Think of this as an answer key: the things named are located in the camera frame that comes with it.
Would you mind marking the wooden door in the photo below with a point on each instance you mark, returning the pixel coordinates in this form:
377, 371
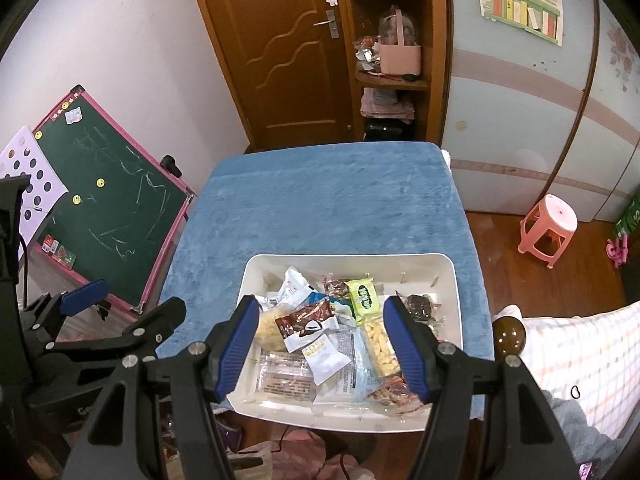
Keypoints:
280, 60

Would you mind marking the white towel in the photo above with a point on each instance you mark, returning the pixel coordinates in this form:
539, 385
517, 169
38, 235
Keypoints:
446, 159

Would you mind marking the frosted glass wardrobe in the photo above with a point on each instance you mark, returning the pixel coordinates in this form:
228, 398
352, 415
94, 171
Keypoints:
500, 125

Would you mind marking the checked blanket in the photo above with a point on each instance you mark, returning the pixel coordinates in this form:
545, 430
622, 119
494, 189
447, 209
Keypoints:
575, 350

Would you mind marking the white dotted paper sheet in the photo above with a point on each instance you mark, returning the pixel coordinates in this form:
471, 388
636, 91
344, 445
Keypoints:
50, 190

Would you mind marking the pink plastic stool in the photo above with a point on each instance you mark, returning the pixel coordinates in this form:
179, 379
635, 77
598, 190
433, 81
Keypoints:
550, 210

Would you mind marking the wall poster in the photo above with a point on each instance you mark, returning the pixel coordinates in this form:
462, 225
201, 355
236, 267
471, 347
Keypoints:
520, 0

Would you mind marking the beige cracker packet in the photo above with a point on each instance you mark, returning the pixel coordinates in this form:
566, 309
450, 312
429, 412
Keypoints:
285, 380

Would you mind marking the pink basket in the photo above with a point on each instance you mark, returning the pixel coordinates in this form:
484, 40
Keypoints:
400, 60

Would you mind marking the clear bag of yellow puffs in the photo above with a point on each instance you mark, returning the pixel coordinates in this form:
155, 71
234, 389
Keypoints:
382, 350

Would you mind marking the blue table cloth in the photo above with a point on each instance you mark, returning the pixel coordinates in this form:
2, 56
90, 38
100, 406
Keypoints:
325, 200

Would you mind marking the shiny foil wrappers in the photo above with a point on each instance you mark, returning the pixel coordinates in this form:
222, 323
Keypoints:
367, 55

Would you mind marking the black easel knob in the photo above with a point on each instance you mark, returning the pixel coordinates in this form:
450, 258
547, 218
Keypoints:
171, 165

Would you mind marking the folded pink cloth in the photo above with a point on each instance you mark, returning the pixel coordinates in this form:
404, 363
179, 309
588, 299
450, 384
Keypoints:
387, 105

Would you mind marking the green chalkboard easel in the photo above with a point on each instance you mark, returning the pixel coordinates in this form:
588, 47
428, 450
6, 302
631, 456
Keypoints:
115, 200

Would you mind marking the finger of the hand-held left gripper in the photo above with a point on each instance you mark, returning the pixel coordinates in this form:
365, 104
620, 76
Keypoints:
85, 295
160, 317

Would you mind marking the wooden corner shelf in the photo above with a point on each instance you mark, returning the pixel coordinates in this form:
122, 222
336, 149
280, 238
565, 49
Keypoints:
437, 60

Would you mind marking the brown wooden bed knob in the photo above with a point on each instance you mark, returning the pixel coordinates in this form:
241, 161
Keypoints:
510, 335

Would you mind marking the white plastic tray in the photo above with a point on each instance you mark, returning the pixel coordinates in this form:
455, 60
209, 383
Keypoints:
350, 266

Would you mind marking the small red nut packet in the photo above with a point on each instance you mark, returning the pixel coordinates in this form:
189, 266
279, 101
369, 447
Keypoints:
392, 392

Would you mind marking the grey cloth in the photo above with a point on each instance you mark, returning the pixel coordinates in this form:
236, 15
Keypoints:
575, 435

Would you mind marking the red snack packet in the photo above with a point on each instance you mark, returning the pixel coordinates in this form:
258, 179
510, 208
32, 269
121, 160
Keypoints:
335, 287

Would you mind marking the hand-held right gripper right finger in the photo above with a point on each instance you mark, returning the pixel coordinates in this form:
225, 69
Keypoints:
407, 355

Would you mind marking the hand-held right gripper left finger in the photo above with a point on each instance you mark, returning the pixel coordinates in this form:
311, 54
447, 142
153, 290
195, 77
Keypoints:
235, 355

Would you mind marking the brown and white snack packet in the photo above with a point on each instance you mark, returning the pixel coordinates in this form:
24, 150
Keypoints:
310, 332

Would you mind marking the dark wooden cabinet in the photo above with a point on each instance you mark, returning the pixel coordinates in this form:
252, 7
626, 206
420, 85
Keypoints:
632, 280

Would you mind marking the pink toy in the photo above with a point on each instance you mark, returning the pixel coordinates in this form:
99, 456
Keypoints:
617, 250

